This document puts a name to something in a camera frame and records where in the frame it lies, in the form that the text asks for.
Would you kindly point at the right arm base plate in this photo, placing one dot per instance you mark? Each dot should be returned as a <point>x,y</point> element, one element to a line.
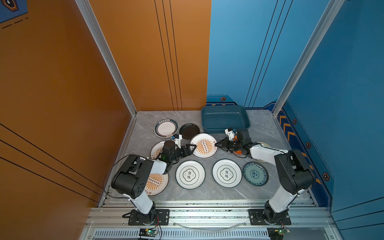
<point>269,217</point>

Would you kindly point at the aluminium corner post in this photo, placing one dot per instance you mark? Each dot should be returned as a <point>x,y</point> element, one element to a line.
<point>317,36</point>
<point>99,38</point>

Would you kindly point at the aluminium rail frame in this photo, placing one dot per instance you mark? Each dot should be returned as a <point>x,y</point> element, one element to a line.
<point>211,220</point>

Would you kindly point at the small black plate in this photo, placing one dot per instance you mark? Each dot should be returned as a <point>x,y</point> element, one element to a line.
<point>188,131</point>

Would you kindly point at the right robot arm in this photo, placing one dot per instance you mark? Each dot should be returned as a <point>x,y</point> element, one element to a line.
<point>295,174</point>

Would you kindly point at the white plate dark rim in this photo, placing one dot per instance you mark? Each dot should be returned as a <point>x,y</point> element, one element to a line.
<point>166,128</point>

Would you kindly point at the orange sunburst plate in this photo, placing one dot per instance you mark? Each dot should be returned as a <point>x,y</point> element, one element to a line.
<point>156,184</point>
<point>205,146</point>
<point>156,150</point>

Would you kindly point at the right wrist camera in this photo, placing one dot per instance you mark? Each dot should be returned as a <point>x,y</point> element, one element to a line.
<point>231,134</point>

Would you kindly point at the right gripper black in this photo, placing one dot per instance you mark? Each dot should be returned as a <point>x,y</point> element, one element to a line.
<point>225,142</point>

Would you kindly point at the white plate black emblem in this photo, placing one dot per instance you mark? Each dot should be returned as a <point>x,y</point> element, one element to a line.
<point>227,173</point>
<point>190,175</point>

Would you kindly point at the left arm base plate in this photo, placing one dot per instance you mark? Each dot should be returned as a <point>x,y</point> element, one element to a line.
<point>155,216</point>

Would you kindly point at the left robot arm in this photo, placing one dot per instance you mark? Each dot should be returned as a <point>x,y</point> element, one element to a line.
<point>131,178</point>

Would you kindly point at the cream plate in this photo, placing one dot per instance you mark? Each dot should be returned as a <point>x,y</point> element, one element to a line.
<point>264,144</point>

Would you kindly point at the teal plastic bin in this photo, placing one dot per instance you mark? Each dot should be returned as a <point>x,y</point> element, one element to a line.
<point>215,119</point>

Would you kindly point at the left aluminium corner post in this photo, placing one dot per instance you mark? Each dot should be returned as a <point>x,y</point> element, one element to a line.
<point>99,38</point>

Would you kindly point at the orange sunburst plate front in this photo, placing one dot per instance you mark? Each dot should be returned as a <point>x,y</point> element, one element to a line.
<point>156,184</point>

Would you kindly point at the right aluminium corner post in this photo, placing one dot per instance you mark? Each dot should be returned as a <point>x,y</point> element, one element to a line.
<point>317,36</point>

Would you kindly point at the right circuit board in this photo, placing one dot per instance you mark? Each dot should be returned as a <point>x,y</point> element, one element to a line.
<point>278,233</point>

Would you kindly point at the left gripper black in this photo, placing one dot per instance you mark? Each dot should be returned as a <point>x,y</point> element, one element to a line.
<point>188,152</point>

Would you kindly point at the white plate black emblem left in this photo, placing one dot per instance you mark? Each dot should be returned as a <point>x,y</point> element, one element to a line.
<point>190,175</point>

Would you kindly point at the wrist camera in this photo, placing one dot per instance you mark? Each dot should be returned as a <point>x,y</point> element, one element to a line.
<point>231,134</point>
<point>177,139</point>

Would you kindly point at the orange plastic plate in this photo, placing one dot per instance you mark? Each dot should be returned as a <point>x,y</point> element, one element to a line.
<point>238,153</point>

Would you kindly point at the white plate black emblem right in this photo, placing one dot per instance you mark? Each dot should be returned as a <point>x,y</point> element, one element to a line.
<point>227,173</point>

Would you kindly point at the teal patterned plate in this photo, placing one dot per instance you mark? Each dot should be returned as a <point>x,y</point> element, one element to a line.
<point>255,174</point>

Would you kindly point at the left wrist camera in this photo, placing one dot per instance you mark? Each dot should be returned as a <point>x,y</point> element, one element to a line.
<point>177,139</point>

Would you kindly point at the left green circuit board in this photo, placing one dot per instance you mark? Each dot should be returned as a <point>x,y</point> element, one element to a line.
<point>148,234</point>

